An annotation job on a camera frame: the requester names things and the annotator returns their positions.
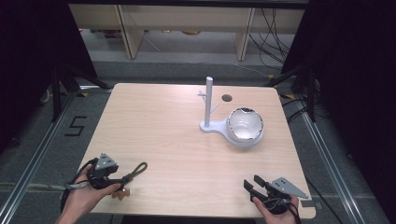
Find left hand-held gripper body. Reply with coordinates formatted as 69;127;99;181
86;152;120;190

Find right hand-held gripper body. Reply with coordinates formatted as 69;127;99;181
257;176;310;216

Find olive strap keychain with pendant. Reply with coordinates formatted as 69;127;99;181
111;161;149;201

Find person's right hand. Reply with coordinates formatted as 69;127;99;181
251;195;301;224

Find person's left hand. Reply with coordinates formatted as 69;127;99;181
61;164;123;224

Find black metal stand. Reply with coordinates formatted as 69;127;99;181
50;63;110;123
264;62;318;123

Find black curtain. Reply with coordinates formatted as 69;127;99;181
280;0;396;222
0;0;98;155

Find light wooden desk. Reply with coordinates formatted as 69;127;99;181
68;3;307;62

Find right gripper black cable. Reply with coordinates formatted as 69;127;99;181
262;197;303;224

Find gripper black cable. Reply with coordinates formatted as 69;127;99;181
262;197;303;224
60;157;99;213

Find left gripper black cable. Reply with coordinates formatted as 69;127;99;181
60;157;99;213

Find black floor cable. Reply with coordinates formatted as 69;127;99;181
304;175;339;224

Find aluminium floor rail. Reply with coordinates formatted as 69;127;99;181
0;90;78;224
297;101;366;224

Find white stand with post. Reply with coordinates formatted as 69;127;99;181
197;76;265;149

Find white floor cable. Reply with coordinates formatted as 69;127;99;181
231;63;273;78

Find bundle of black cables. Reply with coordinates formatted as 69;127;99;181
247;7;296;72

